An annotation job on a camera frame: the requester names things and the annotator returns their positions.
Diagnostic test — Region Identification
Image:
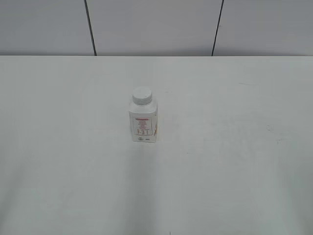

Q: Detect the white square drink bottle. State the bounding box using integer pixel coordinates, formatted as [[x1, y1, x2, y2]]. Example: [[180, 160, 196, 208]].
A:
[[129, 99, 158, 142]]

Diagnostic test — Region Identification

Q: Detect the white screw cap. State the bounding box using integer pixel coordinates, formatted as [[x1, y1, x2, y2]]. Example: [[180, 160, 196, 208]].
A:
[[132, 87, 153, 105]]

